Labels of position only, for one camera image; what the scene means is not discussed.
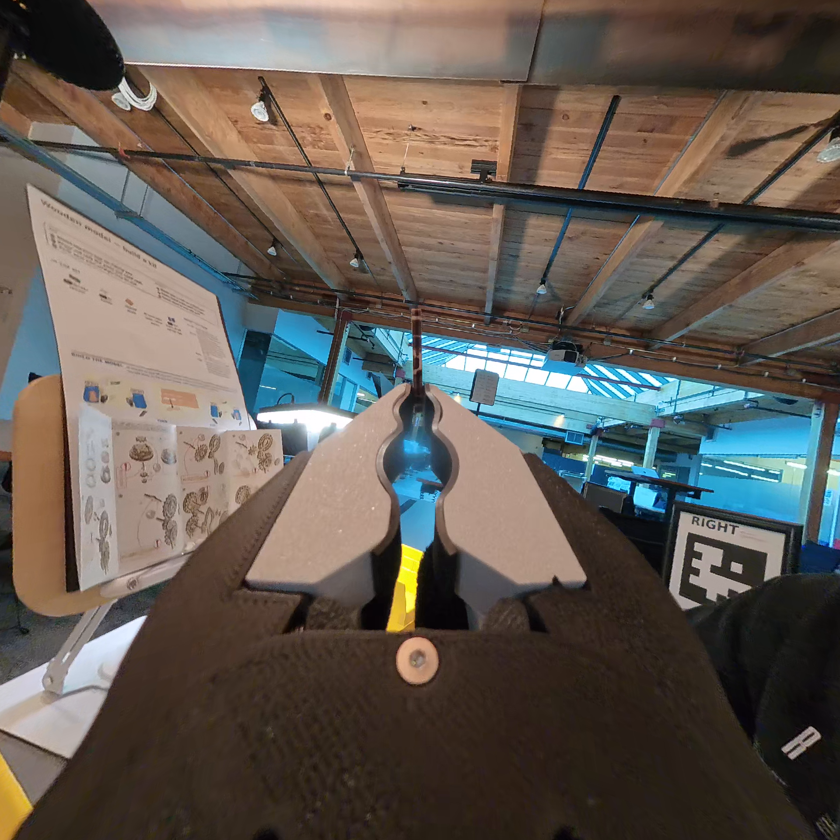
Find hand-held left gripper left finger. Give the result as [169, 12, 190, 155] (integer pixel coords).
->
[243, 384, 409, 629]

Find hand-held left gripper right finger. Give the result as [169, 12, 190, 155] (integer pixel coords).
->
[425, 385, 589, 631]

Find wooden piece round hole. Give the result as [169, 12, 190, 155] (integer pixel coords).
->
[409, 312, 429, 422]

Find background wooden desk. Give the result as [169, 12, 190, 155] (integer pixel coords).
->
[602, 468, 715, 519]

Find studio softbox light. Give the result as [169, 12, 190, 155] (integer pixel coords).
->
[255, 392, 358, 432]

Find yellow plastic bin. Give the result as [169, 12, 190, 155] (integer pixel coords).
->
[386, 543, 426, 635]
[0, 748, 35, 840]

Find white instruction poster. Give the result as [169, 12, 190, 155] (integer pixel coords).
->
[25, 184, 256, 432]

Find pale document holder board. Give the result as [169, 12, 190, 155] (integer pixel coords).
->
[11, 373, 201, 619]

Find white flat device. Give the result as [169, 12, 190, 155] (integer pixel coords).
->
[0, 613, 149, 760]

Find dark rounded fuzzy object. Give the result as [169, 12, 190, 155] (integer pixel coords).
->
[0, 0, 127, 93]

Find black ceiling rail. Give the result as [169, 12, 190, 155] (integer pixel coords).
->
[0, 133, 840, 232]

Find white cable coil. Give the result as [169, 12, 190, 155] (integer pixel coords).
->
[109, 73, 160, 114]

